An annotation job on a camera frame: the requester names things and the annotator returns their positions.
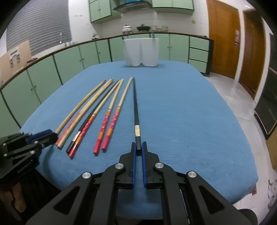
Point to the white cooking pot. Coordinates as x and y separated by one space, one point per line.
126 29

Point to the blue table cloth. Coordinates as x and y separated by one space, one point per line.
182 118

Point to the white container right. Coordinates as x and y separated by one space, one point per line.
150 51

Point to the kitchen faucet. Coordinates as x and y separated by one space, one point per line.
62 38

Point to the green kitchen cabinets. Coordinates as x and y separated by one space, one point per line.
30 86
105 10

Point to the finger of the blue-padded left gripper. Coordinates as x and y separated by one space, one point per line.
36 136

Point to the red-handled chopstick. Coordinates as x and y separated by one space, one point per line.
74 145
115 117
106 119

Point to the green upper kitchen cabinets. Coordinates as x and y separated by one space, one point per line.
105 10

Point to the cardboard box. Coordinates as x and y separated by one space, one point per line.
14 60

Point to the white container left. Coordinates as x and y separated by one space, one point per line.
132 51

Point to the white container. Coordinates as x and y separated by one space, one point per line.
132 51
150 51

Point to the green lower kitchen cabinets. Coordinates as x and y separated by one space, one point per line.
30 86

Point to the bamboo chopstick red-pattern end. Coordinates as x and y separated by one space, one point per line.
68 130

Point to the black chopstick silver band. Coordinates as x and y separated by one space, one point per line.
136 120

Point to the wooden door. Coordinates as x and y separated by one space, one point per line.
224 29

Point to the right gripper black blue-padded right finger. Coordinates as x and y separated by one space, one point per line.
157 175

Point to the black oven appliance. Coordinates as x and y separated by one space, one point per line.
265 110

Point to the grey window blind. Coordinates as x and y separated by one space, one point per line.
40 22

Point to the range hood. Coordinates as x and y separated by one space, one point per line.
129 6

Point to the person's left hand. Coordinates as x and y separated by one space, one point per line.
15 195

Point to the black wok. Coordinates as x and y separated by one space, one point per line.
143 28

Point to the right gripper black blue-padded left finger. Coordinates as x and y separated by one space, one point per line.
120 176

